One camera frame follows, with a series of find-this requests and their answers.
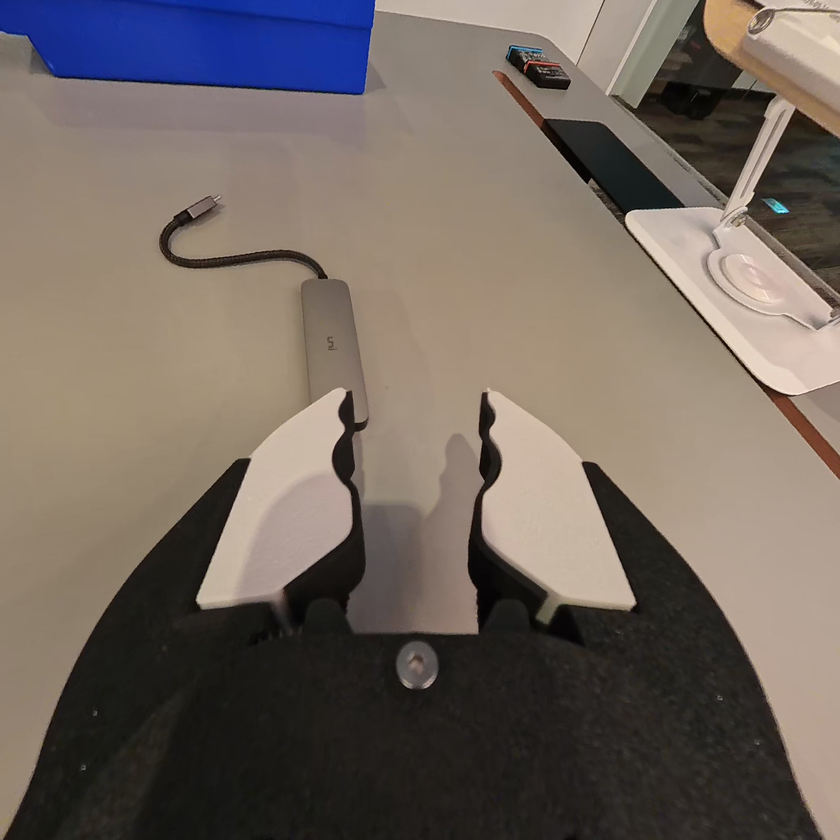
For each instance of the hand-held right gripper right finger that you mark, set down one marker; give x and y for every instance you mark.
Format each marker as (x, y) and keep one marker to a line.
(548, 525)

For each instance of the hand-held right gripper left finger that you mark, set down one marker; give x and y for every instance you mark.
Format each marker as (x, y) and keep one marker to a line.
(282, 525)

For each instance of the grey usb hub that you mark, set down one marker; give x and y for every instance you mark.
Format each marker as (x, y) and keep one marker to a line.
(328, 328)

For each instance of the blue plastic bin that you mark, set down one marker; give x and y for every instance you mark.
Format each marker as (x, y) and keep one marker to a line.
(197, 46)

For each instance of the wooden document stand white base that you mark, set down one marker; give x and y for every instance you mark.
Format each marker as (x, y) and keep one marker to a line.
(689, 262)

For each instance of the black phone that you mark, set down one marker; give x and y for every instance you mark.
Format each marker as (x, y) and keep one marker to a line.
(610, 164)

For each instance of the small black box red label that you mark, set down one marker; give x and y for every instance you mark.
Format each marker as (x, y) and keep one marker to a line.
(548, 75)

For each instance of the small black box blue label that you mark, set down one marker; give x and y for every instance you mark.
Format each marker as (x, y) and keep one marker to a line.
(523, 56)

